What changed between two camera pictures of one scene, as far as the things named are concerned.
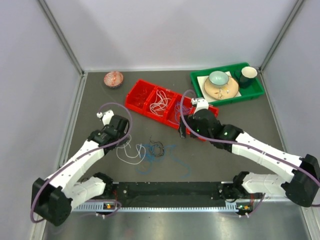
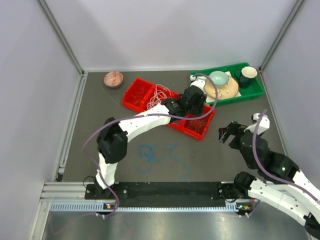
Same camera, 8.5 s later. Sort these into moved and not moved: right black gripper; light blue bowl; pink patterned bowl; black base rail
Moved: right black gripper
Not moved: pink patterned bowl; light blue bowl; black base rail
